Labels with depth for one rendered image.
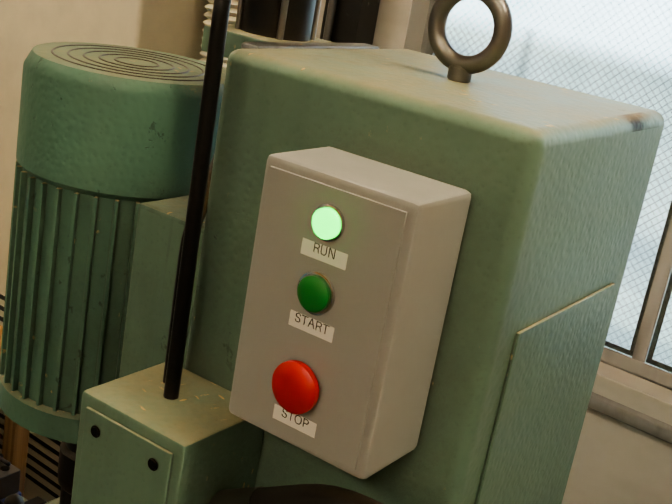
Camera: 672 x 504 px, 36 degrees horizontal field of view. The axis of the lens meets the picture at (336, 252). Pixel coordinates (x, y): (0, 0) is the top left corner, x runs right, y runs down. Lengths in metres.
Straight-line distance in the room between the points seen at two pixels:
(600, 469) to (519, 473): 1.45
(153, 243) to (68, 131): 0.11
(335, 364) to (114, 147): 0.31
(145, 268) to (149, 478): 0.20
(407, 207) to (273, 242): 0.09
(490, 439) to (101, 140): 0.37
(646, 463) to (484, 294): 1.55
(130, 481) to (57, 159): 0.27
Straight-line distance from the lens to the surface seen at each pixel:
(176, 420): 0.65
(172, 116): 0.80
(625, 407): 2.09
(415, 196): 0.53
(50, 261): 0.84
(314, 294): 0.55
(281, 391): 0.58
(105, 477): 0.68
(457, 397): 0.60
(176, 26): 2.41
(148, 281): 0.79
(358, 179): 0.54
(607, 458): 2.14
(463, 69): 0.69
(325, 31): 2.23
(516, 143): 0.56
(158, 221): 0.77
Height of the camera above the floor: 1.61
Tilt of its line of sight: 17 degrees down
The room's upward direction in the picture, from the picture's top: 10 degrees clockwise
